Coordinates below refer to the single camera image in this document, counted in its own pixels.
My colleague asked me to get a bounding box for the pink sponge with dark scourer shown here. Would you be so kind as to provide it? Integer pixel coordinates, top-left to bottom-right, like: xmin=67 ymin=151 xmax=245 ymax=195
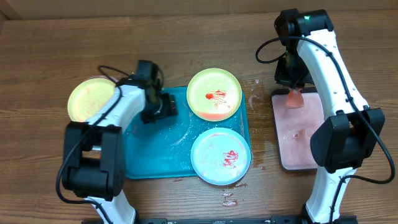
xmin=285 ymin=89 xmax=304 ymax=108

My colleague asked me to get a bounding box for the yellow plate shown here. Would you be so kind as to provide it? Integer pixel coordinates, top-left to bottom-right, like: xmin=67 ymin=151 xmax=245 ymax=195
xmin=67 ymin=76 xmax=116 ymax=122

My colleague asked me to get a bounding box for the yellow-green plate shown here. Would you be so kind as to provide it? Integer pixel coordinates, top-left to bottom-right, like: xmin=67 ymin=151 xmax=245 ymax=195
xmin=187 ymin=68 xmax=243 ymax=121

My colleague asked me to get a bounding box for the light blue plate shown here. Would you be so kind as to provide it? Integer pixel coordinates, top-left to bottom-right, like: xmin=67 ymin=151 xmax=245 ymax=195
xmin=190 ymin=128 xmax=251 ymax=185

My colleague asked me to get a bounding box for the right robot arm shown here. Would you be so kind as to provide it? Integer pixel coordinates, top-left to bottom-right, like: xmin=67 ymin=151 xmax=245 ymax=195
xmin=274 ymin=9 xmax=385 ymax=223

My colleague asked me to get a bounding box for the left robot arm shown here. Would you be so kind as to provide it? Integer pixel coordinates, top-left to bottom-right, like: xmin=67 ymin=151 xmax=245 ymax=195
xmin=55 ymin=60 xmax=178 ymax=223

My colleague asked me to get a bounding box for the black tray with soapy water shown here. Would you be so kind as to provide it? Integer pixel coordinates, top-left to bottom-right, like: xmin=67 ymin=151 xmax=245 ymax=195
xmin=271 ymin=88 xmax=324 ymax=171

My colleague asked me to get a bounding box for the teal plastic tray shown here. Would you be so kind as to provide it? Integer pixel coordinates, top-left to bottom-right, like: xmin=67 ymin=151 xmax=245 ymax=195
xmin=123 ymin=86 xmax=250 ymax=179

